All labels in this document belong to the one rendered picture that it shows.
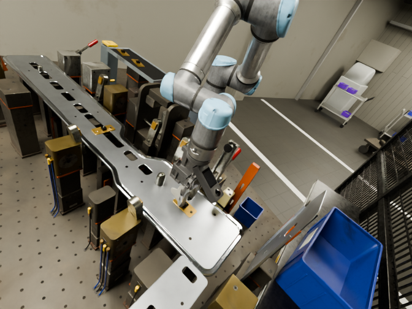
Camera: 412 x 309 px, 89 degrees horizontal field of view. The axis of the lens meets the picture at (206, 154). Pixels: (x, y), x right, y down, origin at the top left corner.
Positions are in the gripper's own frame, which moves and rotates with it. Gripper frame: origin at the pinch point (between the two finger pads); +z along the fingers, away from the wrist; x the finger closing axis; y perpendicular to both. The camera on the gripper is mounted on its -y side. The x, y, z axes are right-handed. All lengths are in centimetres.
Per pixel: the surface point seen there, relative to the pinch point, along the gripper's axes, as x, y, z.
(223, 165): -14.8, -0.9, -10.1
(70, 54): -16, 103, -5
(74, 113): 4, 61, 2
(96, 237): 19.6, 18.3, 24.5
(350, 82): -677, -6, 19
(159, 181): 1.4, 11.7, -0.4
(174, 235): 10.0, -5.1, 2.2
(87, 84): -11, 79, -1
